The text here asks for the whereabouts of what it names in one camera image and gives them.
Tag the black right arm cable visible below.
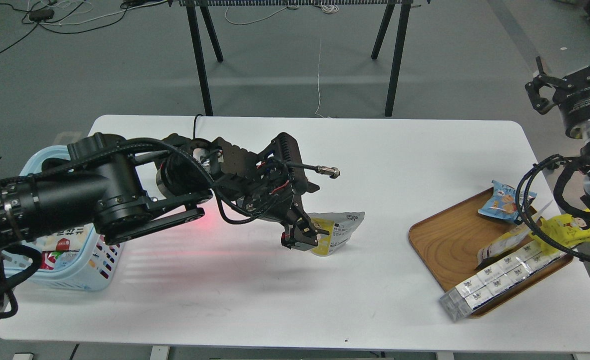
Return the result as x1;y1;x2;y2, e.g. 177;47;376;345
516;154;590;268

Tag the brown wooden tray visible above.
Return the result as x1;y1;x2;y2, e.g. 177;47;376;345
409;187;575;319

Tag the blue snack packet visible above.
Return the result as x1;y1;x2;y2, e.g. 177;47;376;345
478;180;522;225

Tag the yellow white snack pouch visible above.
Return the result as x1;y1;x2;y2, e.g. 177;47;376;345
309;211;366;256

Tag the beige clear snack pouch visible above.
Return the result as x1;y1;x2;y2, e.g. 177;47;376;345
475;223;541;274

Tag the white hanging cord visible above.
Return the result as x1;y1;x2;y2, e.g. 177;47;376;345
316;35;331;119

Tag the white red snack bag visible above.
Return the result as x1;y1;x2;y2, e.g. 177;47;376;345
36;224;94;272

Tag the light blue plastic basket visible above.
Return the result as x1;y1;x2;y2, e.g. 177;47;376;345
2;145;124;291

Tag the silver white snack box pack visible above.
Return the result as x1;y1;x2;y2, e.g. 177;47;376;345
438;240;572;322

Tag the floor cables and adapter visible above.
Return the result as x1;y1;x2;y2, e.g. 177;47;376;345
0;0;126;69

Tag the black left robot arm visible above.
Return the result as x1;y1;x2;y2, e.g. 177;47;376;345
0;132;340;319

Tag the yellow cartoon snack packet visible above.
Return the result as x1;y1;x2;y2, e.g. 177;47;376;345
536;214;590;249

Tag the black metal table frame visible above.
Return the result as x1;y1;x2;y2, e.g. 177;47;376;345
178;0;414;117

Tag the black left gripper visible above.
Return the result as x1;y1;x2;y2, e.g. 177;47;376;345
195;132;325;251

